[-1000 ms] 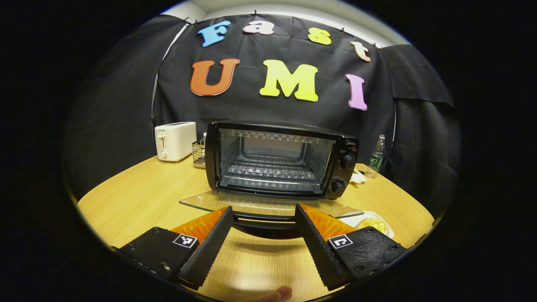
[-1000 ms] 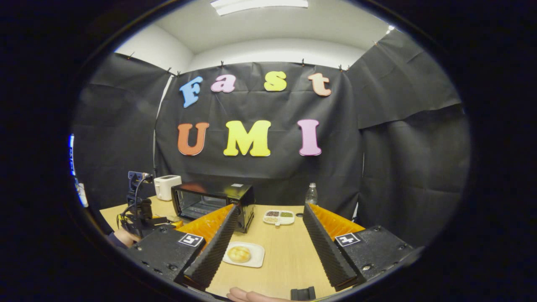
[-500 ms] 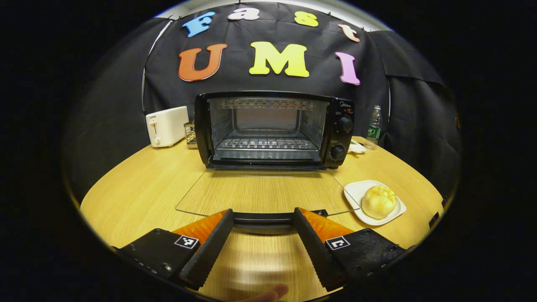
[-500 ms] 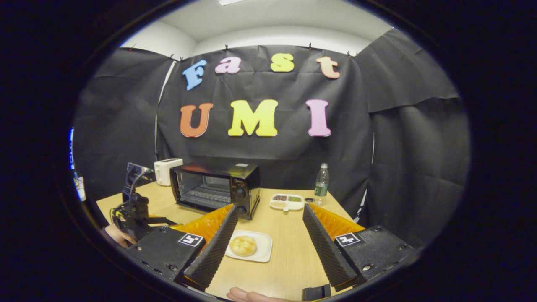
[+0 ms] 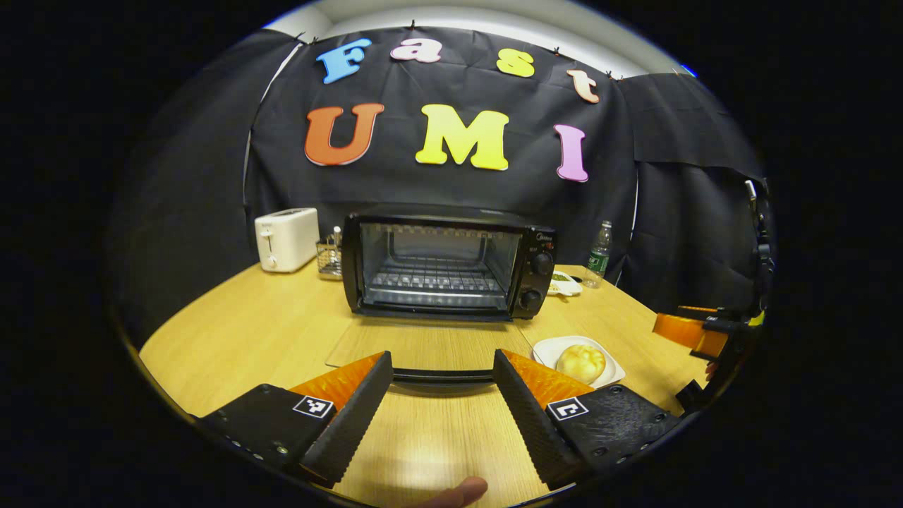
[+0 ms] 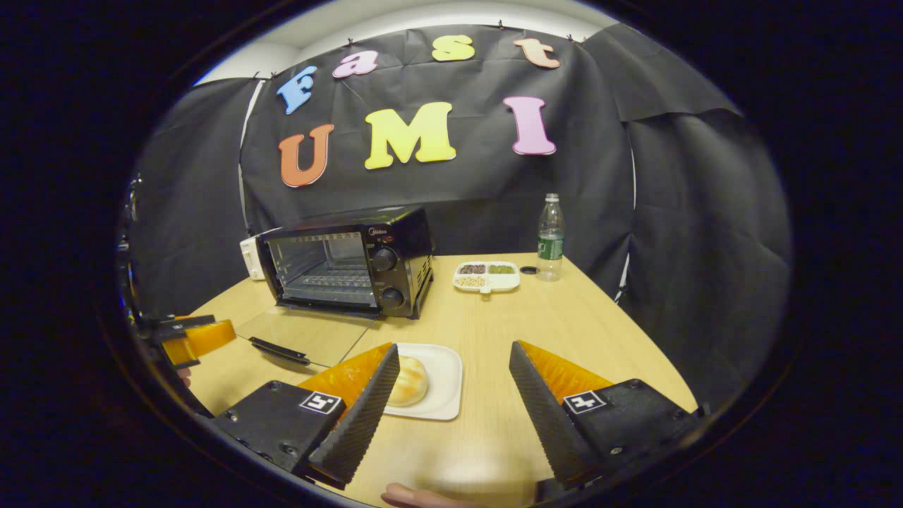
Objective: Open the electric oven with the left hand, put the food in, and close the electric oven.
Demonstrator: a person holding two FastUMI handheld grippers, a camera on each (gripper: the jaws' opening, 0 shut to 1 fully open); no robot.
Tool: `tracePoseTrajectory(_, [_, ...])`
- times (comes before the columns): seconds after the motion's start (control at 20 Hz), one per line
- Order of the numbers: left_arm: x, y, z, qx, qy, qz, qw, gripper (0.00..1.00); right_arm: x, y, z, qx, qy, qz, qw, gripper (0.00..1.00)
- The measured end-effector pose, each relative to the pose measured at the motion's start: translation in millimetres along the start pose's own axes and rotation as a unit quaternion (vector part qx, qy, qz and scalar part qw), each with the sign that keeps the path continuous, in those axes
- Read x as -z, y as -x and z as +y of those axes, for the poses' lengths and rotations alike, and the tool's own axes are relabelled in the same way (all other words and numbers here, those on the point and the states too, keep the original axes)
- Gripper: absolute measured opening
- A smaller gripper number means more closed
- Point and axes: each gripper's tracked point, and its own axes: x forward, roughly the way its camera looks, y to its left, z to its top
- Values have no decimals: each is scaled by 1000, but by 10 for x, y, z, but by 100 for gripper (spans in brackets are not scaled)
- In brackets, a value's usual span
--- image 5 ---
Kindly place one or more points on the clear plastic water bottle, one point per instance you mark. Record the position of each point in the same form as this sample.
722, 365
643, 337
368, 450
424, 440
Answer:
598, 257

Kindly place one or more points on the black backdrop cloth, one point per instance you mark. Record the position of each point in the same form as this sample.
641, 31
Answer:
458, 190

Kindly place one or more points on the white toaster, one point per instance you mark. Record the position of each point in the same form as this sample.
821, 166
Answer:
286, 240

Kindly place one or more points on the small white snack dish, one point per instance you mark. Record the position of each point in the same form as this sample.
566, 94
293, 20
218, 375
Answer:
564, 284

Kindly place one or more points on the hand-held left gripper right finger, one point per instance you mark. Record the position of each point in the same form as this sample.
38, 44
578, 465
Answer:
529, 423

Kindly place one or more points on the golden bread roll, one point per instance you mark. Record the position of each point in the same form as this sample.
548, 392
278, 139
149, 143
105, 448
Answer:
580, 363

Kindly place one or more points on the black electric oven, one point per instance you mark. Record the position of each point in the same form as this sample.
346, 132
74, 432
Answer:
540, 243

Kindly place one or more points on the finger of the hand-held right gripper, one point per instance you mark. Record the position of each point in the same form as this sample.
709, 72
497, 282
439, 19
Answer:
681, 331

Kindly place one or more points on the white square plate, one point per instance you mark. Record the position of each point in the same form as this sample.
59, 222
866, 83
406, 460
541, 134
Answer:
547, 351

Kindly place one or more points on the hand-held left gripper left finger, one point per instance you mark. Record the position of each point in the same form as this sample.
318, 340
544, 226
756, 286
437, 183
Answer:
353, 430

